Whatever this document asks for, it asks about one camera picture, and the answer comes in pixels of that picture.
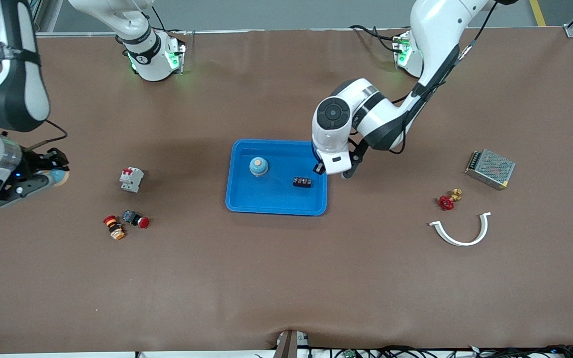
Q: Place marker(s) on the yellow red emergency button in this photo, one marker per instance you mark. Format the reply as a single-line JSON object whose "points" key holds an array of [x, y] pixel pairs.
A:
{"points": [[114, 227]]}

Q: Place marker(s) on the white curved pipe clamp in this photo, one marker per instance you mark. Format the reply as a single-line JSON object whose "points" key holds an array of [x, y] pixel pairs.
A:
{"points": [[465, 243]]}

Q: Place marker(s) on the blue dome call bell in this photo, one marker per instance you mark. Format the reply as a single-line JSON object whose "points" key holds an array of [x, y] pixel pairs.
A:
{"points": [[258, 166], [58, 177]]}

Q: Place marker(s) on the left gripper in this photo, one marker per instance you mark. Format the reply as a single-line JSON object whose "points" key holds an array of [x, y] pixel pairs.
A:
{"points": [[319, 168]]}

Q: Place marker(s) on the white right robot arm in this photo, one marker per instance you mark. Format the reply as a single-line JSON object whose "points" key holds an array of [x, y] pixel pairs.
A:
{"points": [[18, 89]]}

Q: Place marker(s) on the white red circuit breaker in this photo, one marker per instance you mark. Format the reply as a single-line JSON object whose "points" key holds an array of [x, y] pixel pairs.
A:
{"points": [[131, 179]]}

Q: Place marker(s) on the blue plastic tray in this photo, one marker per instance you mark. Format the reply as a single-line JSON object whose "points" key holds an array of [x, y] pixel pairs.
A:
{"points": [[276, 199]]}

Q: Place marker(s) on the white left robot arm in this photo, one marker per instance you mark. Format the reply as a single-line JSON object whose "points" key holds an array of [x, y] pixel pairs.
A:
{"points": [[435, 30]]}

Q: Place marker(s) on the red mushroom push button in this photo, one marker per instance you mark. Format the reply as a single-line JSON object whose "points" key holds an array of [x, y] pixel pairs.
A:
{"points": [[136, 219]]}

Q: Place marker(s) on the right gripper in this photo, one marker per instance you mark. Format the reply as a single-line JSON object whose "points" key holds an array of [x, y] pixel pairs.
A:
{"points": [[35, 162]]}

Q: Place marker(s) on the brown table mat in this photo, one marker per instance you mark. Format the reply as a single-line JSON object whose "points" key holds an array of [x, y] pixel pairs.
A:
{"points": [[286, 278]]}

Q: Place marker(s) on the metal mesh power supply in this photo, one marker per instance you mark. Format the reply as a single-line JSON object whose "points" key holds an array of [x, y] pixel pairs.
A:
{"points": [[490, 169]]}

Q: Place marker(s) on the grey metal bracket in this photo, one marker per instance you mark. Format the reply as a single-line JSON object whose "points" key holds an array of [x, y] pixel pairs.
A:
{"points": [[286, 348]]}

